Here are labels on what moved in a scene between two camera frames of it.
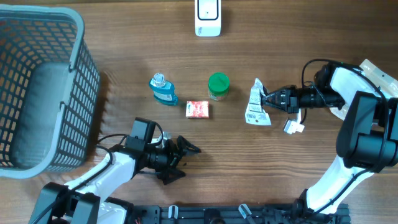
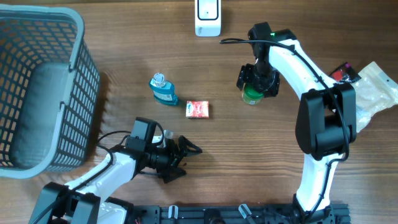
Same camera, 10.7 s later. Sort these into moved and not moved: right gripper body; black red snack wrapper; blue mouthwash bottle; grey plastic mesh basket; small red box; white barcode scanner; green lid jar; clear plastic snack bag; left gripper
Moved: green lid jar; right gripper body; black red snack wrapper
Not moved: left gripper; blue mouthwash bottle; grey plastic mesh basket; small red box; white barcode scanner; clear plastic snack bag
